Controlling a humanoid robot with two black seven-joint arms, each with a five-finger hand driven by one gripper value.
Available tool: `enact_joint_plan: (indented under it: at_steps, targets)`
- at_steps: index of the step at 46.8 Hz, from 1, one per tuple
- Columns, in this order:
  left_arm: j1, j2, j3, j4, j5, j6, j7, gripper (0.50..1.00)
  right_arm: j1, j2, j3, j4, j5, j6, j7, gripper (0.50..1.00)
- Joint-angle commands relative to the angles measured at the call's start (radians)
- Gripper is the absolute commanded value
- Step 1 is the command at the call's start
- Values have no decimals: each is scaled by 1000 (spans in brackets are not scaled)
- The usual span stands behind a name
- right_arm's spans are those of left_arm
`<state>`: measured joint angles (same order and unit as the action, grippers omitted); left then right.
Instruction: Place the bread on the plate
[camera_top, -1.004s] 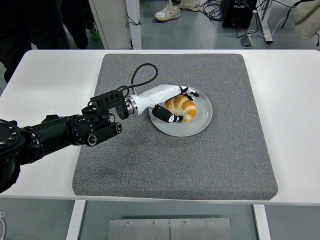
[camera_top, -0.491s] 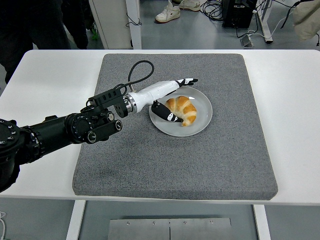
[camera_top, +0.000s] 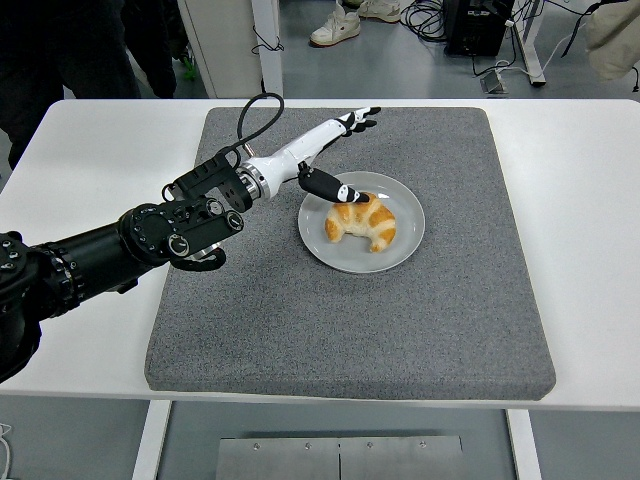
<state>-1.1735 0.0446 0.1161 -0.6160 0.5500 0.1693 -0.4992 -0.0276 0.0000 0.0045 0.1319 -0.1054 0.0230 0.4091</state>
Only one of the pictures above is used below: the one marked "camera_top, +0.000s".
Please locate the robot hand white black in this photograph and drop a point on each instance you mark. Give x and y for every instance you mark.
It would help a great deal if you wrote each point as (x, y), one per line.
(295, 150)

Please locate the croissant bread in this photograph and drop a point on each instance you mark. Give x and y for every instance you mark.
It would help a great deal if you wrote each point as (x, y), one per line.
(370, 220)

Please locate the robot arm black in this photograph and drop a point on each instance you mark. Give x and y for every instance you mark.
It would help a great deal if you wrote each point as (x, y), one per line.
(100, 250)

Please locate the grey round plate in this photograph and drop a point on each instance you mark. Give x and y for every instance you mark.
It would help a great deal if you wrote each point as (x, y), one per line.
(400, 250)

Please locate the white sneaker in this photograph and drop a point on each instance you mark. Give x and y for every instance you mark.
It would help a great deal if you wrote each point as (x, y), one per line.
(380, 10)
(335, 29)

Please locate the white cabinet panel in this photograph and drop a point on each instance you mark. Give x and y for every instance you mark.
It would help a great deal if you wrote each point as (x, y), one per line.
(225, 40)

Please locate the green object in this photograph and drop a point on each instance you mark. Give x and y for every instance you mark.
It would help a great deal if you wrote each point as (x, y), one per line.
(187, 70)

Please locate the black garment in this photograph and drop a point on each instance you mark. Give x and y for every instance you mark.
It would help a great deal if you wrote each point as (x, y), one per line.
(155, 50)

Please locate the grey felt mat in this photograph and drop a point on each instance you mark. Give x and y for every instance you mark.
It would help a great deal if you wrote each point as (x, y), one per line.
(350, 325)

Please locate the grey foot pedal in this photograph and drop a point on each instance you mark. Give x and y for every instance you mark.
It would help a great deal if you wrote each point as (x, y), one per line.
(494, 82)

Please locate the black computer case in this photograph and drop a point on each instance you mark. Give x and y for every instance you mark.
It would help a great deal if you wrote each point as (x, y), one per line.
(475, 30)

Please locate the white desk leg with foot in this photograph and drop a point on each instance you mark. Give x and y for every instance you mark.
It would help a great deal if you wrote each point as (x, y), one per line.
(531, 50)

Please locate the person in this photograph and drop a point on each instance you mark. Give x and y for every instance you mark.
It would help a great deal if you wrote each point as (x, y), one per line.
(55, 60)

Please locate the white table leg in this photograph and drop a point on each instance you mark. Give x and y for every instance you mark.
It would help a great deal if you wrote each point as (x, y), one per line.
(525, 450)
(150, 440)

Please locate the beige fabric bag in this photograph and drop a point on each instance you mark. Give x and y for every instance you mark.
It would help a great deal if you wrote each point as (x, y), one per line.
(615, 40)

